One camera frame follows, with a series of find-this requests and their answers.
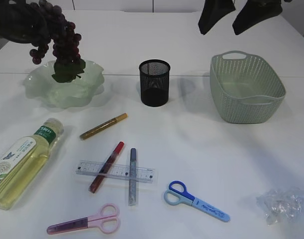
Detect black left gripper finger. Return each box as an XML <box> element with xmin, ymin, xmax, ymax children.
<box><xmin>0</xmin><ymin>2</ymin><xmax>49</xmax><ymax>44</ymax></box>

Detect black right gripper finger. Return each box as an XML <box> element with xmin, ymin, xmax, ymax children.
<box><xmin>198</xmin><ymin>0</ymin><xmax>236</xmax><ymax>35</ymax></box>
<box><xmin>232</xmin><ymin>0</ymin><xmax>283</xmax><ymax>35</ymax></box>

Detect purple artificial grape bunch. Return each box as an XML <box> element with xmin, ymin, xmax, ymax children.
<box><xmin>29</xmin><ymin>0</ymin><xmax>86</xmax><ymax>83</ymax></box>

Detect yellow tea bottle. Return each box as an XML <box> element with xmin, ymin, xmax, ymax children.
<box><xmin>0</xmin><ymin>118</ymin><xmax>64</xmax><ymax>210</ymax></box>

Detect blue scissors with cap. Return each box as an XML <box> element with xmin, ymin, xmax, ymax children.
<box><xmin>163</xmin><ymin>180</ymin><xmax>230</xmax><ymax>223</ymax></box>

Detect clear plastic sheet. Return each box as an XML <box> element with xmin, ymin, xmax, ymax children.
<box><xmin>256</xmin><ymin>187</ymin><xmax>304</xmax><ymax>226</ymax></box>

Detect pale green wavy plate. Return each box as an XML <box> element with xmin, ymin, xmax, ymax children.
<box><xmin>23</xmin><ymin>60</ymin><xmax>104</xmax><ymax>109</ymax></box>

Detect green woven plastic basket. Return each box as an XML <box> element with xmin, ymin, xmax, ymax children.
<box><xmin>209</xmin><ymin>51</ymin><xmax>286</xmax><ymax>124</ymax></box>

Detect black mesh pen cup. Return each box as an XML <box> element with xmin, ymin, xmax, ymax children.
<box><xmin>139</xmin><ymin>59</ymin><xmax>171</xmax><ymax>107</ymax></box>

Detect gold glitter pen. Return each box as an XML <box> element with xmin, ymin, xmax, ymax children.
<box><xmin>79</xmin><ymin>113</ymin><xmax>128</xmax><ymax>140</ymax></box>

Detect silver glitter pen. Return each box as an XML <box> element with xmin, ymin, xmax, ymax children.
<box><xmin>128</xmin><ymin>148</ymin><xmax>137</xmax><ymax>206</ymax></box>

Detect clear plastic ruler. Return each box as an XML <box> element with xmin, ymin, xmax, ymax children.
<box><xmin>76</xmin><ymin>160</ymin><xmax>158</xmax><ymax>183</ymax></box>

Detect red glitter pen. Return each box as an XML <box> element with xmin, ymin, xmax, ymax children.
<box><xmin>89</xmin><ymin>141</ymin><xmax>124</xmax><ymax>194</ymax></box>

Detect pink purple scissors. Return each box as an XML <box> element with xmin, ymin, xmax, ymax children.
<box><xmin>46</xmin><ymin>203</ymin><xmax>120</xmax><ymax>235</ymax></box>

